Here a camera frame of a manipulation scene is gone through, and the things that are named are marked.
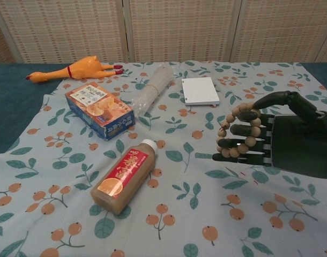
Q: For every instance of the clear bag of sticks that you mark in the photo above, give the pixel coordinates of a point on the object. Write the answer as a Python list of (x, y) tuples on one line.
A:
[(152, 88)]

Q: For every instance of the woven folding screen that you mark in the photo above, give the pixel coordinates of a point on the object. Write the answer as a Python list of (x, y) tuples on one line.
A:
[(163, 30)]

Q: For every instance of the white flat box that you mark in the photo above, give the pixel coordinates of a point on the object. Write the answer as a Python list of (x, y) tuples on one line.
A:
[(199, 91)]

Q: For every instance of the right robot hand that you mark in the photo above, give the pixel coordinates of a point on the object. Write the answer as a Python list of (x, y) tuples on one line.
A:
[(286, 139)]

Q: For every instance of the orange rubber chicken toy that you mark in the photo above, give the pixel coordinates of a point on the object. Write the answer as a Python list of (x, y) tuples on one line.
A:
[(77, 69)]

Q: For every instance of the floral patterned tablecloth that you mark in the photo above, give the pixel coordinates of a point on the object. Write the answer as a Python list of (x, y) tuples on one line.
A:
[(163, 166)]

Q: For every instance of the brown drink bottle red label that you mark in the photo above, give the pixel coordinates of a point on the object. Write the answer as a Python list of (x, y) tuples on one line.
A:
[(126, 178)]

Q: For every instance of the orange and blue snack box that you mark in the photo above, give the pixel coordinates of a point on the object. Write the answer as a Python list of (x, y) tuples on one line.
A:
[(99, 109)]

